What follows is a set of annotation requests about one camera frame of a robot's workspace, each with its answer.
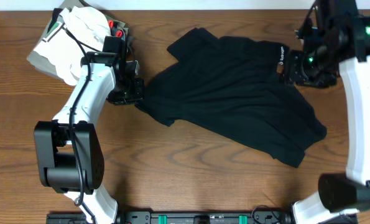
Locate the black t-shirt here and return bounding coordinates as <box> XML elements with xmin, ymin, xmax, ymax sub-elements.
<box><xmin>137</xmin><ymin>28</ymin><xmax>327</xmax><ymax>167</ymax></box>

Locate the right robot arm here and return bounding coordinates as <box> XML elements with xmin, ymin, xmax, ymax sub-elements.
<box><xmin>278</xmin><ymin>0</ymin><xmax>370</xmax><ymax>223</ymax></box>

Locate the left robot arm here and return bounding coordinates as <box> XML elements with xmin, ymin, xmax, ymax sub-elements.
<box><xmin>34</xmin><ymin>36</ymin><xmax>144</xmax><ymax>223</ymax></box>

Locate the red and grey folded garment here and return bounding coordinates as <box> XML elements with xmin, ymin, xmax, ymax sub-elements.
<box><xmin>108</xmin><ymin>20</ymin><xmax>135</xmax><ymax>57</ymax></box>

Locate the white folded garment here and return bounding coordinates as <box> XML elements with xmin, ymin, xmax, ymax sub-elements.
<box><xmin>34</xmin><ymin>6</ymin><xmax>111</xmax><ymax>86</ymax></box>

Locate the olive folded garment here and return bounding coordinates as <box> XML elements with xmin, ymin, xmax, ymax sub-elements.
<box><xmin>27</xmin><ymin>1</ymin><xmax>119</xmax><ymax>81</ymax></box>

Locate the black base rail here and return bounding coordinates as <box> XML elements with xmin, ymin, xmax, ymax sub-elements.
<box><xmin>45</xmin><ymin>209</ymin><xmax>295</xmax><ymax>224</ymax></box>

